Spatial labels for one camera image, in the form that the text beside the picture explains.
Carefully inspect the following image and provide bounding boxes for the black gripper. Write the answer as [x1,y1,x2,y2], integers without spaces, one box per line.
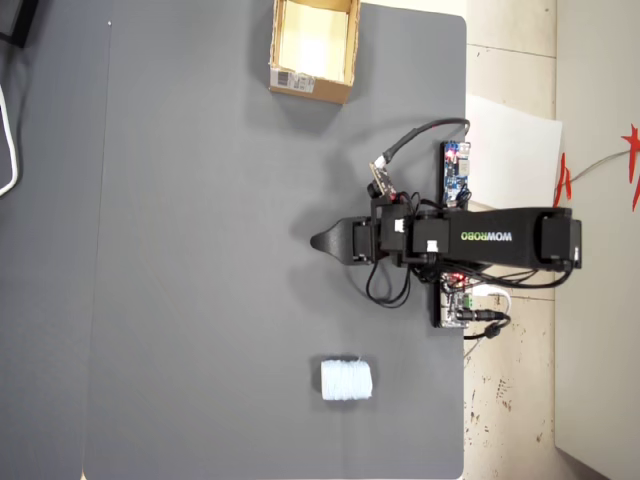
[310,195,414,268]

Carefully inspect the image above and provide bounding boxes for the light blue cloth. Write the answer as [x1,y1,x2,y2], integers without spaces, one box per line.
[319,355,376,403]

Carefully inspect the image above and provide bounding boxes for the open cardboard box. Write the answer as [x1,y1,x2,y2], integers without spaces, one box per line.
[268,0,362,105]

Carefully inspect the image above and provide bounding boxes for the green white controller board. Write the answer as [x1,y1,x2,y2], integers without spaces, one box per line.
[431,272,474,330]

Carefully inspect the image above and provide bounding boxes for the blue circuit board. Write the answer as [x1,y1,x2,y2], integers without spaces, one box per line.
[439,140,474,209]

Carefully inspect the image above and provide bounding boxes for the white paper sheet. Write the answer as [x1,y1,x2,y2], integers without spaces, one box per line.
[464,93,565,212]

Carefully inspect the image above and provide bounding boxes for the black object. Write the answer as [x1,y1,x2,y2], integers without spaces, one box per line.
[0,0,41,50]

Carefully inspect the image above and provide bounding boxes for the black looped servo wires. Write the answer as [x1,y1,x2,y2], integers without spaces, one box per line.
[365,257,415,307]

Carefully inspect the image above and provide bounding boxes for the small wrist camera board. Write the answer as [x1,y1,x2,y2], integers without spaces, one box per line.
[366,160,401,202]

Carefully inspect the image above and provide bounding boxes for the black sleeved camera cable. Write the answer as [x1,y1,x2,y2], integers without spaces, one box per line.
[379,117,472,166]

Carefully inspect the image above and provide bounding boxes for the black power plug cable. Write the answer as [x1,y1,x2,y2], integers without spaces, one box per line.
[458,308,513,342]

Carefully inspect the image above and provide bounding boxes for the white cable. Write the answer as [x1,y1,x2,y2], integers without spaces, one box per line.
[471,284,514,315]

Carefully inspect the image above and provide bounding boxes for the black arm wire bundle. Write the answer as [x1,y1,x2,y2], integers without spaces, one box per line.
[434,257,577,292]

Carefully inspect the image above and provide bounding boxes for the grey floor cable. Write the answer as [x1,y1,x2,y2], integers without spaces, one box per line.
[568,148,635,184]

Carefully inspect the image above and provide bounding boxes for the white cord loop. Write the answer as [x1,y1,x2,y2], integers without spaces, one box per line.
[0,83,23,199]

